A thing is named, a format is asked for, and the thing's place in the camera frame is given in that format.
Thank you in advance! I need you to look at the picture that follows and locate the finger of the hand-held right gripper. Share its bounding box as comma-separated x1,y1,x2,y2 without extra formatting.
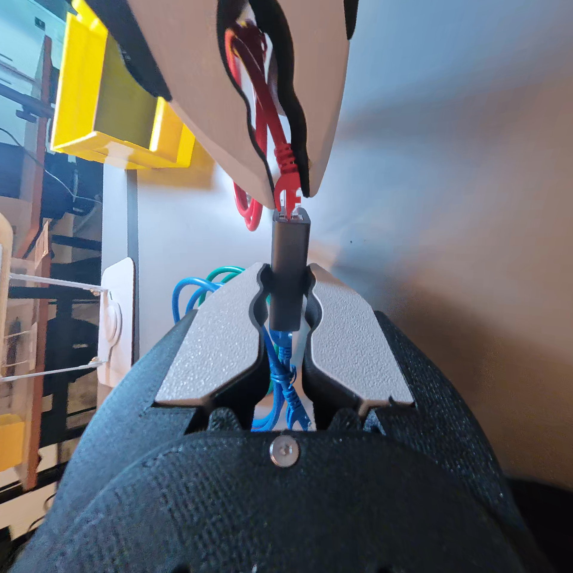
127,0,275,209
251,0,351,198

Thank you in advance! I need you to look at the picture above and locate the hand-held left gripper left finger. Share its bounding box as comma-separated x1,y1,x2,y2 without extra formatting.
153,262,272,408

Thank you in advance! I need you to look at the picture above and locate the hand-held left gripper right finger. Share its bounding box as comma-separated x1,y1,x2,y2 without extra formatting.
303,263,415,408

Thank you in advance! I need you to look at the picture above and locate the yellow plastic bin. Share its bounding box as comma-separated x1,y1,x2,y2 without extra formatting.
50,0,198,171

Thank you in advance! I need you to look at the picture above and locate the blue ethernet cable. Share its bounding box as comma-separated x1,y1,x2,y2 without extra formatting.
172,278,314,432

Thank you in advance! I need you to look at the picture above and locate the red ethernet cable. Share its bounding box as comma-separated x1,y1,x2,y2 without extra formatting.
224,20,310,233

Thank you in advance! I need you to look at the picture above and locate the green ethernet cable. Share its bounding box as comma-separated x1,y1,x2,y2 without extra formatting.
197,266,275,397

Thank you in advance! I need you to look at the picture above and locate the black ethernet port box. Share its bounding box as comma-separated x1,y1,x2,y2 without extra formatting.
270,209,312,333

